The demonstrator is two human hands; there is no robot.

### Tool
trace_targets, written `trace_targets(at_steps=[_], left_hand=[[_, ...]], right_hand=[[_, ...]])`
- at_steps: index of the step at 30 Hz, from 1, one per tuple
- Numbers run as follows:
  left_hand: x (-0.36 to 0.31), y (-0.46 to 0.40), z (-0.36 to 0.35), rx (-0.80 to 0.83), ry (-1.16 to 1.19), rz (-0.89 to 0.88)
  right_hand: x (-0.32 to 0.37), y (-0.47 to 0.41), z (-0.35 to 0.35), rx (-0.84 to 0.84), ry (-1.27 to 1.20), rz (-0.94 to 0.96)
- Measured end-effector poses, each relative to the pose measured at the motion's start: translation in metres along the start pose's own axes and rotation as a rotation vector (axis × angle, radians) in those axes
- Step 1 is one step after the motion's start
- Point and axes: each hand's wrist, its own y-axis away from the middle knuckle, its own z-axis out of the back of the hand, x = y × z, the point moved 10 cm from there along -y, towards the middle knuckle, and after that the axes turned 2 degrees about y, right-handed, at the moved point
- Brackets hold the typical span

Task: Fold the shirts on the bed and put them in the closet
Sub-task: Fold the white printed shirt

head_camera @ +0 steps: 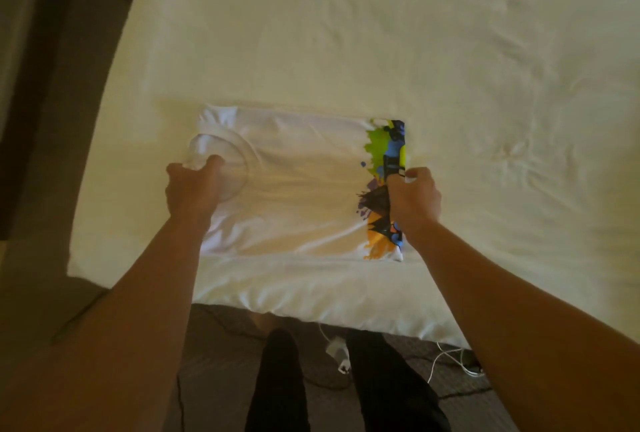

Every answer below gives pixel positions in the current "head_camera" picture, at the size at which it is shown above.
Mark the person's leg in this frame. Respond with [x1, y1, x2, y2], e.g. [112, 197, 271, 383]
[344, 331, 453, 432]
[244, 327, 312, 432]

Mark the person's right hand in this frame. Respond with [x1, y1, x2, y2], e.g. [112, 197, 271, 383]
[385, 167, 444, 239]

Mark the white bed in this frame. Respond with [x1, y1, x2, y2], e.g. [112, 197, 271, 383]
[66, 0, 640, 349]

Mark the person's left leg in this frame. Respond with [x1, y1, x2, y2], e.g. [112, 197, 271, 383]
[244, 327, 312, 432]

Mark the thin white cord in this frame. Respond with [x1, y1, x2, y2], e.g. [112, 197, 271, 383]
[424, 341, 488, 385]

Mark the white power strip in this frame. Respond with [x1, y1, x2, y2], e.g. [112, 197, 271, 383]
[324, 333, 354, 377]

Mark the person's right forearm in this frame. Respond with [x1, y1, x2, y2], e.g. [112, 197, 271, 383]
[405, 221, 640, 432]

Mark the person's left hand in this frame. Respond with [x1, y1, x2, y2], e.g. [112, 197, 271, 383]
[164, 155, 228, 225]

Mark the person's right leg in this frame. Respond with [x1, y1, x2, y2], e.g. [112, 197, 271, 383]
[344, 331, 453, 432]

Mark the person's left forearm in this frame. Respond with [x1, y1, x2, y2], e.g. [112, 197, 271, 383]
[0, 211, 217, 432]

